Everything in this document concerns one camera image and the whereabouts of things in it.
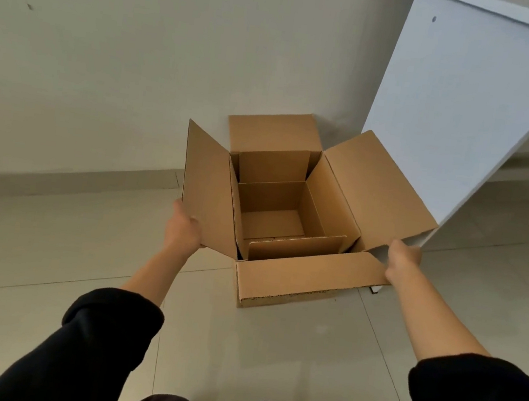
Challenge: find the person's left hand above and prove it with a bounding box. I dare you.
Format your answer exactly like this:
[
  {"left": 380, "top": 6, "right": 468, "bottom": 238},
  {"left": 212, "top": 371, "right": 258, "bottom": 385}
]
[{"left": 162, "top": 198, "right": 211, "bottom": 262}]

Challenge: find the small open cardboard box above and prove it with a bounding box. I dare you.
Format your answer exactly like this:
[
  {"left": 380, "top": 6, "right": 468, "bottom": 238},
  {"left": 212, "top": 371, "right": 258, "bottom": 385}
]
[{"left": 229, "top": 174, "right": 354, "bottom": 272}]

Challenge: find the person's left forearm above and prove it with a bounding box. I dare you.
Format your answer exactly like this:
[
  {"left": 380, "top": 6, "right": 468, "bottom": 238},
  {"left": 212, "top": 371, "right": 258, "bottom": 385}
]
[{"left": 0, "top": 222, "right": 193, "bottom": 401}]

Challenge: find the white desk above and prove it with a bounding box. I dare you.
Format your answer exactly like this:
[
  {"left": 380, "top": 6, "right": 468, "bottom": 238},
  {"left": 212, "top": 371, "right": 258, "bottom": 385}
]
[{"left": 342, "top": 0, "right": 529, "bottom": 314}]

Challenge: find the person's right hand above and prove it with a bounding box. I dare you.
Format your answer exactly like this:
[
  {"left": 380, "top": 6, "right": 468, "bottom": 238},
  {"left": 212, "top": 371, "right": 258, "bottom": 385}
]
[{"left": 383, "top": 238, "right": 425, "bottom": 290}]

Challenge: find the person's right forearm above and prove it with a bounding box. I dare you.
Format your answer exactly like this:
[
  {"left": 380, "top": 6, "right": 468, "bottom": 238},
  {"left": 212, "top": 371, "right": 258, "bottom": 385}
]
[{"left": 373, "top": 261, "right": 529, "bottom": 401}]

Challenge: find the large cardboard box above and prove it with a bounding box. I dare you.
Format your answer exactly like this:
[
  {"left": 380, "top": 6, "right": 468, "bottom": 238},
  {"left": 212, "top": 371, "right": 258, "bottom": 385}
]
[{"left": 167, "top": 99, "right": 450, "bottom": 331}]

